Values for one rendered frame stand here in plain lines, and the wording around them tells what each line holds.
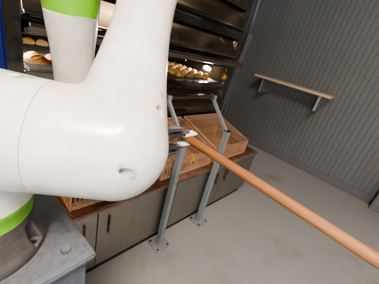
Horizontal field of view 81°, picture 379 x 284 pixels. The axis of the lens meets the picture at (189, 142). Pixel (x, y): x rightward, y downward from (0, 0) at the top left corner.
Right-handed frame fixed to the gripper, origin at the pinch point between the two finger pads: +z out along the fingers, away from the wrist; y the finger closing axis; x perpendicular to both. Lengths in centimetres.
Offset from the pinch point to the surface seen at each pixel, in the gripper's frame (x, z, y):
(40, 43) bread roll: -186, 0, -1
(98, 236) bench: -40, -10, 84
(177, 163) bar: -34, 38, 41
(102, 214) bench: -40, -9, 67
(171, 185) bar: -35, 38, 60
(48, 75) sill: -94, -20, 3
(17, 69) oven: -94, -33, 1
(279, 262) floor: 37, 115, 119
